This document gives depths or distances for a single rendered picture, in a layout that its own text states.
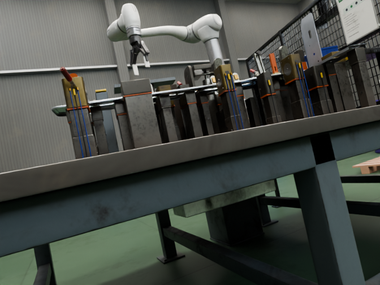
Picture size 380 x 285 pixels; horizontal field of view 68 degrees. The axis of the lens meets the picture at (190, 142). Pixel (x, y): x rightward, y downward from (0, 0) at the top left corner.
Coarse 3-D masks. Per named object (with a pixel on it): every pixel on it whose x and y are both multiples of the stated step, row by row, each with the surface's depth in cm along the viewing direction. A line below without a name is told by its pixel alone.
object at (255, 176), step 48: (288, 144) 66; (336, 144) 72; (48, 192) 45; (96, 192) 48; (144, 192) 51; (192, 192) 55; (240, 192) 89; (336, 192) 70; (0, 240) 42; (48, 240) 44; (192, 240) 152; (336, 240) 68
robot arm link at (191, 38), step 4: (192, 24) 209; (188, 28) 210; (192, 28) 207; (188, 32) 208; (192, 32) 208; (188, 36) 210; (192, 36) 210; (184, 40) 212; (188, 40) 213; (192, 40) 213; (196, 40) 213; (200, 40) 221
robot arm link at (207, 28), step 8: (208, 16) 199; (216, 16) 199; (200, 24) 202; (208, 24) 198; (216, 24) 198; (200, 32) 203; (208, 32) 200; (216, 32) 202; (208, 40) 203; (216, 40) 204; (208, 48) 204; (216, 48) 203; (208, 56) 207; (216, 56) 203
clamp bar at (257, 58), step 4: (260, 52) 173; (256, 56) 176; (260, 56) 176; (256, 60) 174; (260, 60) 175; (256, 64) 175; (260, 64) 175; (260, 68) 175; (264, 68) 174; (260, 72) 173
